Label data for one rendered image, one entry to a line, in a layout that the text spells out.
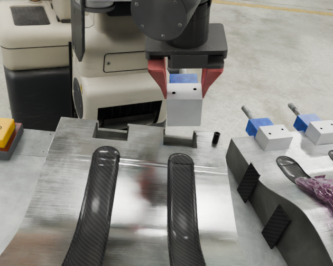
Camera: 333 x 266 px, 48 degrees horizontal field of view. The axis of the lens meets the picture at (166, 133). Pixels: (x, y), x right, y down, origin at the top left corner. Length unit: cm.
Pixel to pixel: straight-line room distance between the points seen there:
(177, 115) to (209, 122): 165
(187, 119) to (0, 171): 32
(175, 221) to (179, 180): 7
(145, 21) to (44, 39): 74
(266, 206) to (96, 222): 27
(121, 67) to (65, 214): 49
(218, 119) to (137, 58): 140
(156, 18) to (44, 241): 26
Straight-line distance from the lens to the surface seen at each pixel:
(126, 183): 51
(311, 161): 68
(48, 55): 112
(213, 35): 49
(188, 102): 52
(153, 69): 48
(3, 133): 68
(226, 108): 235
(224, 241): 47
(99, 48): 84
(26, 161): 67
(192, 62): 47
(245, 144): 67
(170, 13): 36
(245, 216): 62
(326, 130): 73
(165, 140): 61
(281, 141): 67
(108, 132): 61
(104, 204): 49
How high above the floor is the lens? 125
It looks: 38 degrees down
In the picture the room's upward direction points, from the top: 9 degrees clockwise
